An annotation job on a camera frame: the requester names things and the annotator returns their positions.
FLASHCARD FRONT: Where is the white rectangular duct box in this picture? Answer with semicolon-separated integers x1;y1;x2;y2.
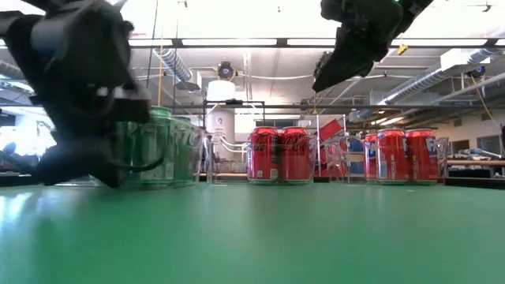
440;49;492;73

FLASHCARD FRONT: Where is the wooden workbench top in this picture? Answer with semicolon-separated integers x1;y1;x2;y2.
445;159;505;167

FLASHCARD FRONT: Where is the ceiling light panel row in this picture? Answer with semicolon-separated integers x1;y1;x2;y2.
129;37;505;49

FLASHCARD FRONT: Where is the thin silver ribbed duct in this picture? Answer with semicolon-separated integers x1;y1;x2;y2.
151;47;200;92

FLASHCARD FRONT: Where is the black round fan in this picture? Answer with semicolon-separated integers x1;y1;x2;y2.
216;61;236;80

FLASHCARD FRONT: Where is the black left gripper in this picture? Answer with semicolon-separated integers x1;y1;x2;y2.
37;84;153;187

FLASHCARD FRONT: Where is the white cylindrical tank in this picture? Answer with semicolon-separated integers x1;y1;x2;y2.
205;78;238;163

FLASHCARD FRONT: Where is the green table mat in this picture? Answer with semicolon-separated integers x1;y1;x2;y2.
0;179;505;284

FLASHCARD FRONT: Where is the black horizontal rail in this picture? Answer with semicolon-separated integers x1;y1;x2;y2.
169;103;505;111

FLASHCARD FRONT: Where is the clear plastic bin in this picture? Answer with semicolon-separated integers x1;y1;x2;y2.
322;133;451;185
112;106;207;189
203;132;317;185

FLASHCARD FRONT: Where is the person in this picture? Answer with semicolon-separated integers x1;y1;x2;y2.
0;140;24;177

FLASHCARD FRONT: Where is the blue storage bin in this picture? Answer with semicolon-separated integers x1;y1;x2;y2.
347;138;365;174

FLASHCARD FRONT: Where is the white shelf rack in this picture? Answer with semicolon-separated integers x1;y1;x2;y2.
314;113;351;178

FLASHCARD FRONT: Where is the large silver air duct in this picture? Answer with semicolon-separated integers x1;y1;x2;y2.
349;47;505;123

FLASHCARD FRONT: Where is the red Fanta can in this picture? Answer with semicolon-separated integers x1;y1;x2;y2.
363;133;379;183
376;128;410;185
405;128;440;185

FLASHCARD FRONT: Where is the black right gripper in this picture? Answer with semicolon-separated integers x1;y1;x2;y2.
312;0;403;94

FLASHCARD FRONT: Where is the red Coca-Cola can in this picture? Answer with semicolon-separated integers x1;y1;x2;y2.
248;125;280;183
278;125;312;183

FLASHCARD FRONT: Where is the yellow hanging hook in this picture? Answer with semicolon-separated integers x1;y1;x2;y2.
397;27;410;56

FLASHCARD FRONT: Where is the black aluminium table frame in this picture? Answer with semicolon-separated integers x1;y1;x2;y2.
0;172;505;187

